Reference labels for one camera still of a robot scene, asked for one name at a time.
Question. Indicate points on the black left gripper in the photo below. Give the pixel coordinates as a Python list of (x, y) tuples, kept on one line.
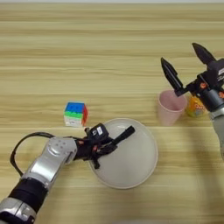
[(87, 148)]

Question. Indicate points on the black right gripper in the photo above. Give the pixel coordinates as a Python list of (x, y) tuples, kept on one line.
[(211, 93)]

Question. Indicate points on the black marker pen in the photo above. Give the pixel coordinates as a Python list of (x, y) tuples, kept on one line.
[(125, 134)]

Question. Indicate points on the orange juice bottle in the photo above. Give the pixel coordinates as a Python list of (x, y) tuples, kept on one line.
[(195, 109)]

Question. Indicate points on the multicolour puzzle cube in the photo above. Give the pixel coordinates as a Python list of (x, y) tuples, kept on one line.
[(75, 112)]

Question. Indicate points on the pink plastic cup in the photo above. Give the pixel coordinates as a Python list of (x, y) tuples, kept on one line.
[(170, 112)]

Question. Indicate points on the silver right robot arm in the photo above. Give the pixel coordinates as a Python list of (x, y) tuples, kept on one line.
[(218, 131)]

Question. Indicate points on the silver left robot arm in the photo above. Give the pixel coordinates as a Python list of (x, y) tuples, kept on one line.
[(43, 169)]

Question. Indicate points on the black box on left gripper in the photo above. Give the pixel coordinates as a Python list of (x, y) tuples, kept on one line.
[(98, 131)]

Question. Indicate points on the round beige plate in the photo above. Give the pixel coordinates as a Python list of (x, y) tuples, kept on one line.
[(134, 163)]

